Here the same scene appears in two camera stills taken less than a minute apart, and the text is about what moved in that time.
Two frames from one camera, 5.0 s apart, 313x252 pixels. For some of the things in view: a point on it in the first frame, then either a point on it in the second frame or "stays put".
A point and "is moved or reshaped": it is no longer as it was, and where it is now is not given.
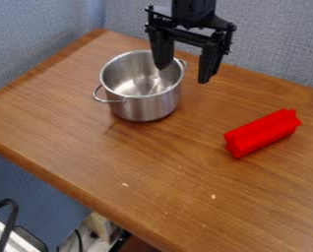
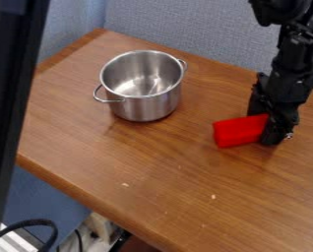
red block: [261, 132] is moved or reshaped
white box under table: [94, 236] stays put
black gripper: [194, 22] -> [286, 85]
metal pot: [142, 91] stays put
